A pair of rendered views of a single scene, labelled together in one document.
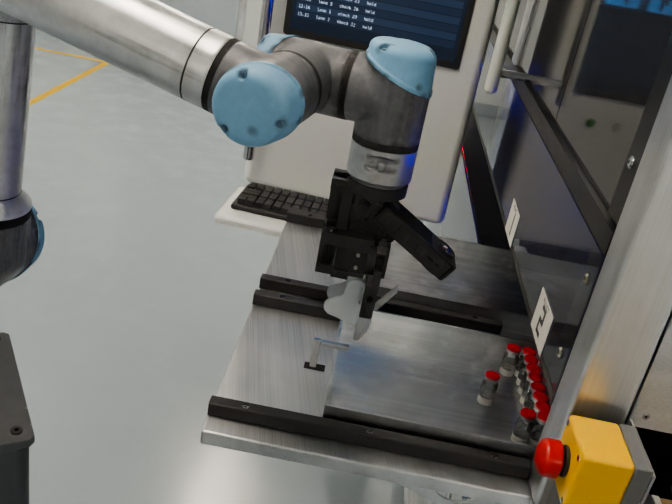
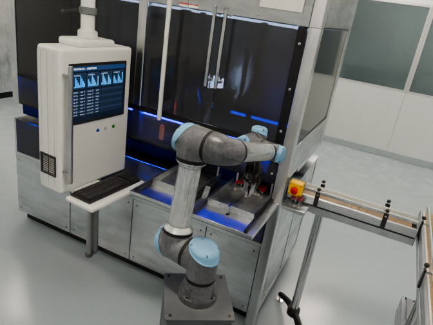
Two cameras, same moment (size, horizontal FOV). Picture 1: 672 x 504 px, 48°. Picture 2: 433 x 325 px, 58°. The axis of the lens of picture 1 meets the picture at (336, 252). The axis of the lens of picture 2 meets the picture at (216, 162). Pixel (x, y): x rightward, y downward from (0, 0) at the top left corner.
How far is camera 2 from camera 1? 172 cm
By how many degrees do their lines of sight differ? 62
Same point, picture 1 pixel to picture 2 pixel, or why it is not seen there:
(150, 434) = not seen: outside the picture
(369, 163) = not seen: hidden behind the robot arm
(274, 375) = (230, 220)
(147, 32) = (267, 149)
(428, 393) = (241, 202)
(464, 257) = (173, 172)
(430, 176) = (120, 154)
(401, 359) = (227, 200)
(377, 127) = not seen: hidden behind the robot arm
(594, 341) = (288, 166)
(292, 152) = (77, 171)
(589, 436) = (296, 182)
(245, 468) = (88, 307)
